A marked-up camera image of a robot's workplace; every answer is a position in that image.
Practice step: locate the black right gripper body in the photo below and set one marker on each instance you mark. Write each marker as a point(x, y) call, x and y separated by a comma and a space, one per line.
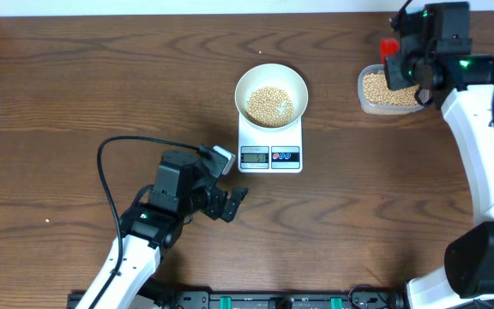
point(404, 71)

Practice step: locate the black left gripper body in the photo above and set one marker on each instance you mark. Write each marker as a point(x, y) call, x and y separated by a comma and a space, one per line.
point(208, 202)

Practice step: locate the red plastic scoop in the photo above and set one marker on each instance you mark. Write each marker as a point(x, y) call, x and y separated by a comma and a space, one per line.
point(387, 47)

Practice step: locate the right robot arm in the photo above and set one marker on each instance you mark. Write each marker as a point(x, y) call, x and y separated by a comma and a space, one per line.
point(436, 55)

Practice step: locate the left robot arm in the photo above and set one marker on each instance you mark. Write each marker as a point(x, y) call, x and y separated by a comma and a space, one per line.
point(185, 184)

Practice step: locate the white digital kitchen scale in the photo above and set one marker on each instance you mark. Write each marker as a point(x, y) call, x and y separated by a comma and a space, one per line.
point(270, 150)

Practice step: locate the soybeans in bowl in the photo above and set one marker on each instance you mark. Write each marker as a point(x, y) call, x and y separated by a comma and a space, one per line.
point(270, 107)

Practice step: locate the cream bowl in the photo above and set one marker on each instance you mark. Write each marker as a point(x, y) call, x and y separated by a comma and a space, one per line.
point(272, 75)

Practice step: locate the soybeans pile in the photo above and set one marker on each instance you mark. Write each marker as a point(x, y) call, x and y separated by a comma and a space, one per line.
point(376, 91)

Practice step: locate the clear plastic container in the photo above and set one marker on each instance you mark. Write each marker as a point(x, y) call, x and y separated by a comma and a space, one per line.
point(371, 108)

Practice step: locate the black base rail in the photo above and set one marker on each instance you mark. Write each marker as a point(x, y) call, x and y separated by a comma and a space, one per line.
point(205, 300)

